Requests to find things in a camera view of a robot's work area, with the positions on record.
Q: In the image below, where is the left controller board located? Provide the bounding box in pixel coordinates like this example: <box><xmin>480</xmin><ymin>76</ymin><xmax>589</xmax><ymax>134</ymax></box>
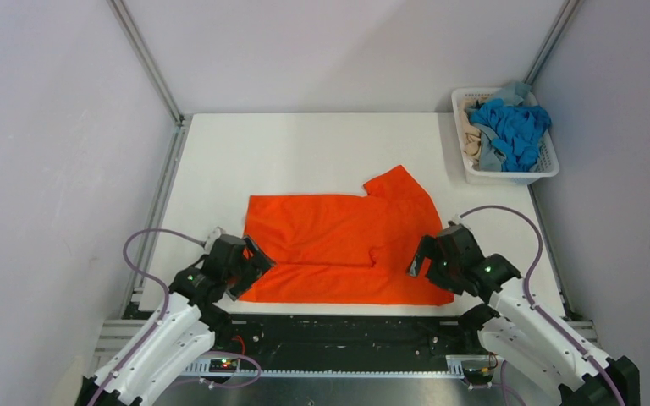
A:
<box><xmin>207</xmin><ymin>358</ymin><xmax>240</xmax><ymax>375</ymax></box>

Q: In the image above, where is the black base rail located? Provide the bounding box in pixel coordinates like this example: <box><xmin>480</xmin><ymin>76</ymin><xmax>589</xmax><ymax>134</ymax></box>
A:
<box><xmin>213</xmin><ymin>314</ymin><xmax>496</xmax><ymax>376</ymax></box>

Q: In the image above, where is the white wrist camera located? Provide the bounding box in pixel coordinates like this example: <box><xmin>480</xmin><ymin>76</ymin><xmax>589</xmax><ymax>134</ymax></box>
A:
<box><xmin>203</xmin><ymin>227</ymin><xmax>224</xmax><ymax>253</ymax></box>
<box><xmin>448</xmin><ymin>214</ymin><xmax>471</xmax><ymax>230</ymax></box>

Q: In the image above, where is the right controller board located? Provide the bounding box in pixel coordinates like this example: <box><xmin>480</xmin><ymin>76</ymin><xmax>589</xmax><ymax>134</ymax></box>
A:
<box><xmin>462</xmin><ymin>367</ymin><xmax>494</xmax><ymax>390</ymax></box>

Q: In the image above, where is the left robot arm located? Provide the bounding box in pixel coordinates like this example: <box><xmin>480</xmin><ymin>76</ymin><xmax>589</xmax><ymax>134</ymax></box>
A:
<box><xmin>75</xmin><ymin>233</ymin><xmax>276</xmax><ymax>405</ymax></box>

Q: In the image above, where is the orange t shirt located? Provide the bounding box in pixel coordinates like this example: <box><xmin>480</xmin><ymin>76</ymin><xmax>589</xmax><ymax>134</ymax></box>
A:
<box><xmin>242</xmin><ymin>166</ymin><xmax>454</xmax><ymax>306</ymax></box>

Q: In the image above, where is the aluminium frame post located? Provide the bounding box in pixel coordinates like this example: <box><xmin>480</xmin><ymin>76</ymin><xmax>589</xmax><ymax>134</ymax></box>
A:
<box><xmin>523</xmin><ymin>0</ymin><xmax>584</xmax><ymax>85</ymax></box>
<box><xmin>107</xmin><ymin>0</ymin><xmax>185</xmax><ymax>127</ymax></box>

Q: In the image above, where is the left aluminium frame post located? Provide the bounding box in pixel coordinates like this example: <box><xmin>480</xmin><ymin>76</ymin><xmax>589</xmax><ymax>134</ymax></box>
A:
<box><xmin>107</xmin><ymin>0</ymin><xmax>185</xmax><ymax>127</ymax></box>

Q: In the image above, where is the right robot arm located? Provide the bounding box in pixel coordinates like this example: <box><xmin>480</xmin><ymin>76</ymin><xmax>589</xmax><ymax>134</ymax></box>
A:
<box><xmin>408</xmin><ymin>224</ymin><xmax>642</xmax><ymax>405</ymax></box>

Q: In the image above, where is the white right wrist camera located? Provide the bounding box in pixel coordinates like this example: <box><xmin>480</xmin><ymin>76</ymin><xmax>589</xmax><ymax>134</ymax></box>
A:
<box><xmin>448</xmin><ymin>214</ymin><xmax>471</xmax><ymax>230</ymax></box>

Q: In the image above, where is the controller board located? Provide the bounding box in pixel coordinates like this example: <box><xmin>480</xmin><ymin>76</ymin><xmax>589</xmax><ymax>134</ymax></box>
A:
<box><xmin>207</xmin><ymin>358</ymin><xmax>240</xmax><ymax>375</ymax></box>
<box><xmin>462</xmin><ymin>367</ymin><xmax>494</xmax><ymax>390</ymax></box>

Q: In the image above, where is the blue t shirt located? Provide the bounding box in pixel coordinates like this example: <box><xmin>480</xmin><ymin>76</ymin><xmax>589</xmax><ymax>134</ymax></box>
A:
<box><xmin>465</xmin><ymin>97</ymin><xmax>551</xmax><ymax>173</ymax></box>

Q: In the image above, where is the right aluminium frame post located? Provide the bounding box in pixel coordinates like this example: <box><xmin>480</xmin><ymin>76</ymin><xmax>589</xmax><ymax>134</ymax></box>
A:
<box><xmin>523</xmin><ymin>0</ymin><xmax>584</xmax><ymax>85</ymax></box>

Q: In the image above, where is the aluminium base frame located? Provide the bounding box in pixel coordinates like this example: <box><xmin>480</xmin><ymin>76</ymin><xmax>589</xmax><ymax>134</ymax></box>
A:
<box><xmin>78</xmin><ymin>319</ymin><xmax>623</xmax><ymax>406</ymax></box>

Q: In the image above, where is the white plastic laundry basket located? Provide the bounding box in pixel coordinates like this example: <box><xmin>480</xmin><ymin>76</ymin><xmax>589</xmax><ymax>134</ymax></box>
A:
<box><xmin>451</xmin><ymin>87</ymin><xmax>559</xmax><ymax>185</ymax></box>

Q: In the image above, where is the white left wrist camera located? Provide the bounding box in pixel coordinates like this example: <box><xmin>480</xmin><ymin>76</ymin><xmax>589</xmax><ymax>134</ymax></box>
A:
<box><xmin>203</xmin><ymin>227</ymin><xmax>224</xmax><ymax>253</ymax></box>

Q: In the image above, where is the beige t shirt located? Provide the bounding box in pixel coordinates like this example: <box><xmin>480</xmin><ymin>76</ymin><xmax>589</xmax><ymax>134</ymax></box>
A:
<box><xmin>464</xmin><ymin>123</ymin><xmax>482</xmax><ymax>166</ymax></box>

